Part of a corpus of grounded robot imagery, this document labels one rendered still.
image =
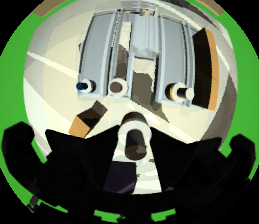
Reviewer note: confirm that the tan cardboard box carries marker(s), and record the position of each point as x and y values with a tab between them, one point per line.
84	122

